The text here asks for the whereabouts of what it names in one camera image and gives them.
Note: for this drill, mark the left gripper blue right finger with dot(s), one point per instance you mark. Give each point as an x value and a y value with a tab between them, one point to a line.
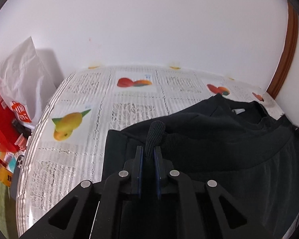
207	210

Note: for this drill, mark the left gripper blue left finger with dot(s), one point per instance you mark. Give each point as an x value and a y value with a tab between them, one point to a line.
92	210

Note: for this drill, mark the black long-sleeve sweatshirt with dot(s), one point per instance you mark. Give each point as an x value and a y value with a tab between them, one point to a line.
239	145

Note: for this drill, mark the fruit print table cover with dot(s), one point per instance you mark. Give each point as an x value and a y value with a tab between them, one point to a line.
68	144

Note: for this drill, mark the orange box on floor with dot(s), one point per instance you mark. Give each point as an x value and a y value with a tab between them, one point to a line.
5	176

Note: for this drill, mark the red paper gift bag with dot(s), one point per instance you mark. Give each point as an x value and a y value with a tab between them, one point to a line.
8	133

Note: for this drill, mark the white plastic bag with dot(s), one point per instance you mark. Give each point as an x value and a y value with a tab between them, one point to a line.
25	84

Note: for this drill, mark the brown wooden door frame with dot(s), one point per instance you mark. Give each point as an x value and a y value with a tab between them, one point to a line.
287	54

